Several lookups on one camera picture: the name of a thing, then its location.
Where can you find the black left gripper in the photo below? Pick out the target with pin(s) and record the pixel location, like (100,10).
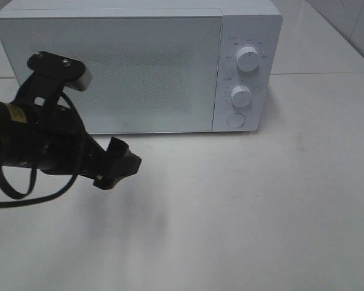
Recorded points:
(60,143)

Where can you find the white microwave door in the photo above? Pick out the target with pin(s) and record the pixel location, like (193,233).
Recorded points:
(148,74)

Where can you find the round white door button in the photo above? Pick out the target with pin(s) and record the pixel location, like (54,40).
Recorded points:
(236,120)

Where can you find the white microwave knob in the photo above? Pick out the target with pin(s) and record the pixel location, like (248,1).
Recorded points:
(247,58)
(241,96)

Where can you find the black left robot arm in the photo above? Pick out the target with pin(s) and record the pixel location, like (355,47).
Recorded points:
(15,138)

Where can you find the white microwave oven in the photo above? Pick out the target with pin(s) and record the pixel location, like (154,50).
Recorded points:
(242,22)

